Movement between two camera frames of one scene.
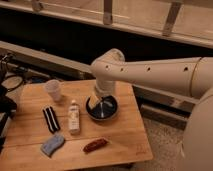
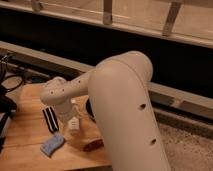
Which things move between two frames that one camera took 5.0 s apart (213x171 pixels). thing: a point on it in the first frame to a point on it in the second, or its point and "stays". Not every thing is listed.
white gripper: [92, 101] to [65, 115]
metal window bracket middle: [107, 16] stays
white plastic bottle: [74, 118] stays
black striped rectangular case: [51, 119] stays
